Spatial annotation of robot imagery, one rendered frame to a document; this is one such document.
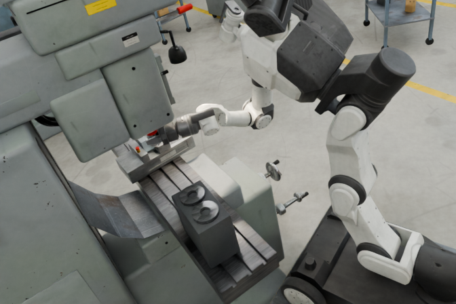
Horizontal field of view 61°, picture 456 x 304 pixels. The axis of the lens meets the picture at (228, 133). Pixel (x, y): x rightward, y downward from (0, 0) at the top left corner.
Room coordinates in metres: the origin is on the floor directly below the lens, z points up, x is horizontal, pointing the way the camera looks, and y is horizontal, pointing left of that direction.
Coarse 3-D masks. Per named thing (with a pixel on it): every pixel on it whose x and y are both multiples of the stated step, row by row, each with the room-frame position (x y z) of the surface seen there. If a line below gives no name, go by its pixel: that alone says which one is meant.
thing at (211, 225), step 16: (192, 192) 1.00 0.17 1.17; (208, 192) 0.98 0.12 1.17; (176, 208) 1.00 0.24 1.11; (192, 208) 0.92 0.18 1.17; (208, 208) 0.90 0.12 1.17; (224, 208) 0.89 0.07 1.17; (192, 224) 0.86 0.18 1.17; (208, 224) 0.84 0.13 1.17; (224, 224) 0.84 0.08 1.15; (192, 240) 0.95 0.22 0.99; (208, 240) 0.82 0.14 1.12; (224, 240) 0.84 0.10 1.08; (208, 256) 0.81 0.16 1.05; (224, 256) 0.83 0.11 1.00
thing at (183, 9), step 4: (188, 4) 1.32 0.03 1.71; (176, 8) 1.31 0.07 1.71; (180, 8) 1.30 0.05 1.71; (184, 8) 1.30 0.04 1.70; (188, 8) 1.31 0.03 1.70; (192, 8) 1.32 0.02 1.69; (172, 12) 1.29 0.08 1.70; (176, 12) 1.29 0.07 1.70; (180, 12) 1.29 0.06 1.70; (184, 12) 1.31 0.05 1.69; (160, 16) 1.27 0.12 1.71; (164, 16) 1.28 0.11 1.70; (168, 16) 1.28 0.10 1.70; (156, 20) 1.26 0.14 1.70
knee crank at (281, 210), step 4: (296, 192) 1.43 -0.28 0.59; (296, 196) 1.42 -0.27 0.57; (300, 196) 1.40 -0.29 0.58; (304, 196) 1.43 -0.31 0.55; (292, 200) 1.40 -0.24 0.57; (296, 200) 1.40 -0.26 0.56; (300, 200) 1.39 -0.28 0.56; (280, 204) 1.37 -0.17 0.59; (284, 204) 1.38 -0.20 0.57; (288, 204) 1.38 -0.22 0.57; (276, 208) 1.38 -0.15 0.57; (280, 208) 1.35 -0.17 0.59; (284, 208) 1.35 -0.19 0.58; (280, 212) 1.35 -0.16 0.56; (284, 212) 1.34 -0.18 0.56
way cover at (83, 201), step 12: (84, 192) 1.26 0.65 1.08; (132, 192) 1.38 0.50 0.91; (84, 204) 1.14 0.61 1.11; (96, 204) 1.21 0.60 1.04; (108, 204) 1.25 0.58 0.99; (120, 204) 1.28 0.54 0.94; (132, 204) 1.28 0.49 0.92; (144, 204) 1.28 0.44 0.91; (96, 216) 1.10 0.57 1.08; (108, 216) 1.15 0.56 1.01; (120, 216) 1.18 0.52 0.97; (132, 216) 1.20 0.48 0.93; (144, 216) 1.20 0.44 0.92; (156, 216) 1.19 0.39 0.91; (108, 228) 1.05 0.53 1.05; (120, 228) 1.09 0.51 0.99; (132, 228) 1.12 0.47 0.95; (144, 228) 1.12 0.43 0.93; (156, 228) 1.12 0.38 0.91
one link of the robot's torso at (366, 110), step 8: (344, 96) 1.00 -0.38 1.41; (352, 96) 0.96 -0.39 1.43; (344, 104) 0.97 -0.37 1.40; (352, 104) 0.95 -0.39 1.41; (360, 104) 0.93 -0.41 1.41; (368, 104) 0.92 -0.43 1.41; (336, 112) 0.99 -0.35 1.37; (368, 112) 0.92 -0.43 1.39; (376, 112) 0.92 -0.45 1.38; (368, 120) 0.91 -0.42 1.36
